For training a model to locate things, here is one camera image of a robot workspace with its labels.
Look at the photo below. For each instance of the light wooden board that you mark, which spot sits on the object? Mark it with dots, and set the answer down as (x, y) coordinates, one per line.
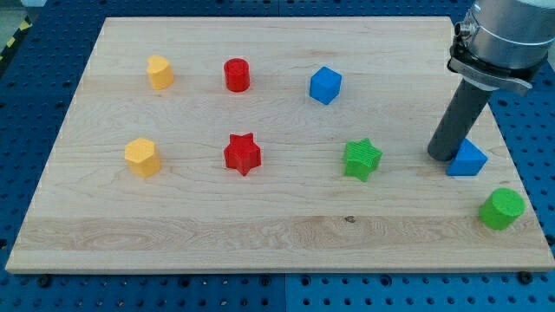
(296, 212)

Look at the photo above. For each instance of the yellow heart block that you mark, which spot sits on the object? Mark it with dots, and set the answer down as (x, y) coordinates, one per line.
(160, 72)

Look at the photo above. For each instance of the yellow hexagon block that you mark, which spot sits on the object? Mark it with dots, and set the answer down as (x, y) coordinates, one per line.
(142, 157)

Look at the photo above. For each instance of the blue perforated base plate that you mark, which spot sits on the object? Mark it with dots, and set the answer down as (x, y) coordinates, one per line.
(44, 50)

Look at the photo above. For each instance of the blue triangle block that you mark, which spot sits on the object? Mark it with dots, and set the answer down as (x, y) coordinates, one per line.
(468, 161)

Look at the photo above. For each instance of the blue cube block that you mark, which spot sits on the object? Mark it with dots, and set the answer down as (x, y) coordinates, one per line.
(325, 85)

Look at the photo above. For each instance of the red star block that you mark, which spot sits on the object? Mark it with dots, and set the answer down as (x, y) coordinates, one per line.
(242, 153)

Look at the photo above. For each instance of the green star block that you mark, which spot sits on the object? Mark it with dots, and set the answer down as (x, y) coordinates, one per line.
(361, 158)

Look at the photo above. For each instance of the green cylinder block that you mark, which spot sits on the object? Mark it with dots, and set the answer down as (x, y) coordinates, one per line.
(502, 208)

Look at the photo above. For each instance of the red cylinder block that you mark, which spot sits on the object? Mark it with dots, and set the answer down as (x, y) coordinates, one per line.
(237, 75)

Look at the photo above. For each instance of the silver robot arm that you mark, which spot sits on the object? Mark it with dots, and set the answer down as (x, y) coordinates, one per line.
(502, 44)

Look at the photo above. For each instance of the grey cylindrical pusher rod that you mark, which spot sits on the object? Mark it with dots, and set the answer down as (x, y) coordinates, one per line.
(463, 110)

